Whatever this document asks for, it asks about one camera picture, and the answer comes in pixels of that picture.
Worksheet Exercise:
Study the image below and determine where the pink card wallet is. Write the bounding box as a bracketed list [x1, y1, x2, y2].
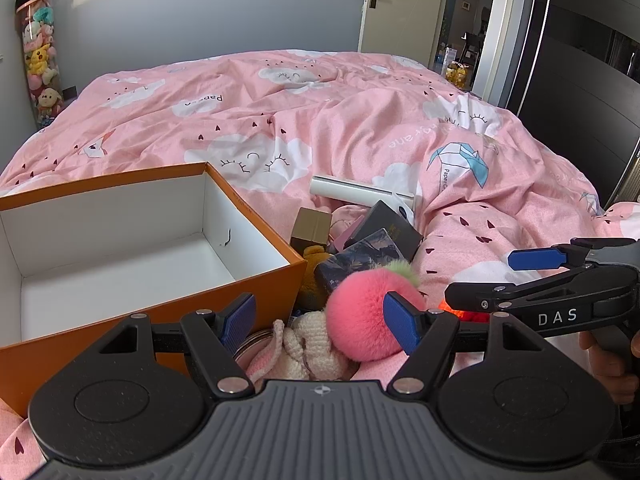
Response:
[328, 214, 364, 254]

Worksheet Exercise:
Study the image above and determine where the round metal tin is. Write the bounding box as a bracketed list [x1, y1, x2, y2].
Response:
[234, 330, 272, 368]

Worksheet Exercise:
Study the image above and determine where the illustrated card box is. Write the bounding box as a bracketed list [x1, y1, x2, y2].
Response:
[317, 230, 406, 294]

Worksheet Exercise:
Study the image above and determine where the white cream tube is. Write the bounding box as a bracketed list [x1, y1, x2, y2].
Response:
[390, 192, 414, 226]

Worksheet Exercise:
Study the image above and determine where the black book box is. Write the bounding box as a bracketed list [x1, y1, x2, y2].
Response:
[345, 200, 423, 261]

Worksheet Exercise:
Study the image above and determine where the black wardrobe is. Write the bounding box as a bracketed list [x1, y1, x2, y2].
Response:
[506, 0, 639, 207]

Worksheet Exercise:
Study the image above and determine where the pink fluffy pompom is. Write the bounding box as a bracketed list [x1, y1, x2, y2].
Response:
[324, 260, 426, 363]

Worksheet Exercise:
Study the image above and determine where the person right hand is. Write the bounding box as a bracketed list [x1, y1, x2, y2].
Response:
[579, 332, 639, 405]

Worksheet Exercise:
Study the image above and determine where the small gold box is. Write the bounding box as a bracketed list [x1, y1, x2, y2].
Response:
[290, 207, 331, 256]

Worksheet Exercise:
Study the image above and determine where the white long glasses case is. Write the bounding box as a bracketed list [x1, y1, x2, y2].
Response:
[309, 176, 414, 210]

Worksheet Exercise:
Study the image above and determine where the orange cardboard box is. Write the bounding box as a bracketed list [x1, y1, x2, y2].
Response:
[1, 163, 305, 414]

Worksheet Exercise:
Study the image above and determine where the beige door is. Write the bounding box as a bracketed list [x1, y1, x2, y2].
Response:
[358, 0, 445, 66]

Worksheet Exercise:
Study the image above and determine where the white crochet bunny doll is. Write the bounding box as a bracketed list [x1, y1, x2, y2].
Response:
[245, 311, 358, 389]

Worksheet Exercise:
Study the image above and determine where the pink cloud duvet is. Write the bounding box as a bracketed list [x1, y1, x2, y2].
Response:
[0, 49, 640, 478]

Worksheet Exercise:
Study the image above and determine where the orange crochet fruit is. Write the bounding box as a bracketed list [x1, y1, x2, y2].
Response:
[438, 299, 489, 324]

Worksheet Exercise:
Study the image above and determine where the brown plush bear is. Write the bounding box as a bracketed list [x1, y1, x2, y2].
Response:
[296, 245, 330, 312]

